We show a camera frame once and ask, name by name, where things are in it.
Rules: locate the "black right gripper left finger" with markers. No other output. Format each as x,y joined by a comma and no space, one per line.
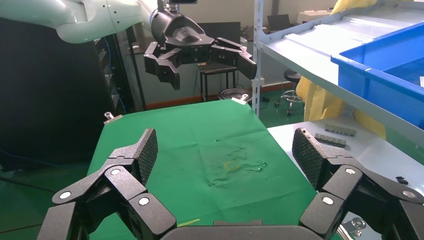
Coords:
144,155

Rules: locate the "small black plastic piece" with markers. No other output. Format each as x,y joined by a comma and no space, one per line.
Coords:
401,180

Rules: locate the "silver binder clip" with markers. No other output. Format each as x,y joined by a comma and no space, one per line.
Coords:
111,117
241,99

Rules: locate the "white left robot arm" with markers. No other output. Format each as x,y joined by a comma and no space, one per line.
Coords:
82,20

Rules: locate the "black metal side table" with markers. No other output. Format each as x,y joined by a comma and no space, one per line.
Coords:
217,68

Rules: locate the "black stool chrome base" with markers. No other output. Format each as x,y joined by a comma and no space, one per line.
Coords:
292,75

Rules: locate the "black round disc base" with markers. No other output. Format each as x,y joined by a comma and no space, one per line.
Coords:
234,93

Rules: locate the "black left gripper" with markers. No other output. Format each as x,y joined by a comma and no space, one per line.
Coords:
179,33

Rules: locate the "large black panel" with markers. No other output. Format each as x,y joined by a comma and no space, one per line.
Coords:
49,99

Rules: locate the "grey metal link strip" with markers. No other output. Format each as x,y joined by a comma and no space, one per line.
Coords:
340,130
331,140

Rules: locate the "yellow fabric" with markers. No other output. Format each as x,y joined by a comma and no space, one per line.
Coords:
314,102

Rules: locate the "green table cloth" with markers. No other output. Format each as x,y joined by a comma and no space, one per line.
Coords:
198,139

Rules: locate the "large blue plastic bin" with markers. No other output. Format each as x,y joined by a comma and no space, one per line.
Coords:
381,89

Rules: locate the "white box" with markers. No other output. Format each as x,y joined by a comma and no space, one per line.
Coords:
313,15

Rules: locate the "grey metal shelf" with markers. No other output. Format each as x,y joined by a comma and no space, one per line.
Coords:
298,56

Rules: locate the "dark laptop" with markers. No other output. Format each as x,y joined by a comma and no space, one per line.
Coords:
278,22

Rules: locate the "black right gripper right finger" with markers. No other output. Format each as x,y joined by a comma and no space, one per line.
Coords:
309,155

